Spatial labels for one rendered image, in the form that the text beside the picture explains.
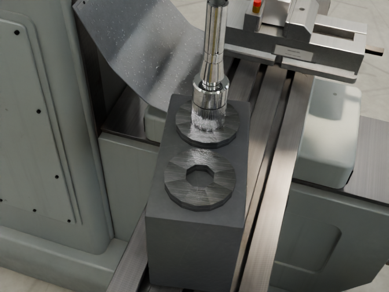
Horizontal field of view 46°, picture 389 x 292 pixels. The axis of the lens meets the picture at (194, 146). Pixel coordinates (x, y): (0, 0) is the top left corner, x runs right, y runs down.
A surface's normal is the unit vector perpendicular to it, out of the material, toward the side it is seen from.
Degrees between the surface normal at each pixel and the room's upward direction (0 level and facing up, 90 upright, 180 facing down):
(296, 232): 90
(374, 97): 0
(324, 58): 90
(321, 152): 0
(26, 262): 64
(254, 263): 0
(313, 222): 90
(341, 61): 90
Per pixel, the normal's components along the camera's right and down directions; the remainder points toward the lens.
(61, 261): -0.26, 0.41
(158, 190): 0.04, -0.66
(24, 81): -0.29, 0.69
